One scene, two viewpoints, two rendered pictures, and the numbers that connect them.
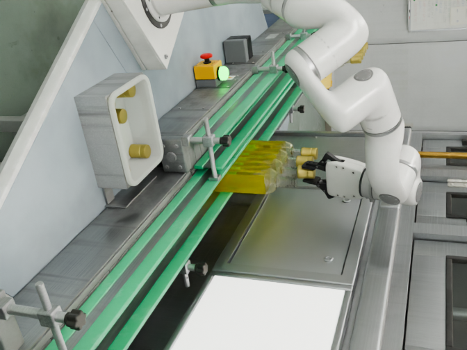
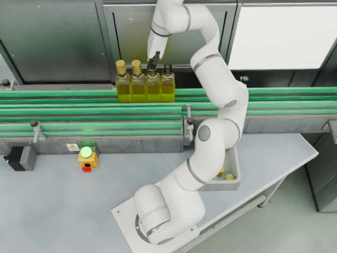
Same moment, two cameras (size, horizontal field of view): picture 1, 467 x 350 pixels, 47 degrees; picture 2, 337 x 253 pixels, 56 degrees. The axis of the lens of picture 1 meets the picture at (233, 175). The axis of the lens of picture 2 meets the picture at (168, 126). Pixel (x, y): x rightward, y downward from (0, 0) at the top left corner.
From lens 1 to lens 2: 133 cm
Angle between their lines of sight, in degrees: 58
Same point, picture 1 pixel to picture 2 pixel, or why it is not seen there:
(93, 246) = (264, 126)
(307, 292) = (243, 25)
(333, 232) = not seen: hidden behind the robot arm
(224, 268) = not seen: hidden behind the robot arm
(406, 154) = (182, 24)
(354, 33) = (225, 133)
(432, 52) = not seen: outside the picture
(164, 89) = (143, 166)
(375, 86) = (238, 93)
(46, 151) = (264, 174)
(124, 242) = (261, 118)
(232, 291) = (241, 58)
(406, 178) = (199, 15)
